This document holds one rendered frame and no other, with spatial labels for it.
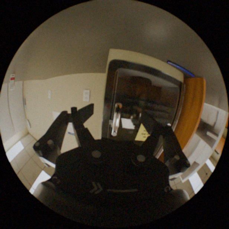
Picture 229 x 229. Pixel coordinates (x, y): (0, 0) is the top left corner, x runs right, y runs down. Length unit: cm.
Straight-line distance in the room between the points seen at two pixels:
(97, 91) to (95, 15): 62
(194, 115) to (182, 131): 10
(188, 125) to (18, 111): 320
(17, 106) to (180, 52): 304
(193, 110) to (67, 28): 48
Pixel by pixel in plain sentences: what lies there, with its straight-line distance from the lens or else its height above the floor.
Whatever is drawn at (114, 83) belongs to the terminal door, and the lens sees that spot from 21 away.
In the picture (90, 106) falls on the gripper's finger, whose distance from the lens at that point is 17.
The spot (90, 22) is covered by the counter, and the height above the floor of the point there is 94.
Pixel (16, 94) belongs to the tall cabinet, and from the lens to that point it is 286.
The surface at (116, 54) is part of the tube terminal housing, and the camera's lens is 26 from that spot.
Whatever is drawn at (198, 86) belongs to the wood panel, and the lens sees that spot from 38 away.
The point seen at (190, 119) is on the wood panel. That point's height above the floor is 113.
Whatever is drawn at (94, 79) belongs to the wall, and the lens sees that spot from 70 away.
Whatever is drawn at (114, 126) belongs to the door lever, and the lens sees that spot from 18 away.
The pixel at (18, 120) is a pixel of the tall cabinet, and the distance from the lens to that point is 295.
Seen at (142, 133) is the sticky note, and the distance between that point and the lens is 27.
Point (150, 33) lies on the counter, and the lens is 20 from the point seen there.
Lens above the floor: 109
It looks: 18 degrees up
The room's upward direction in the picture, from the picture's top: 172 degrees counter-clockwise
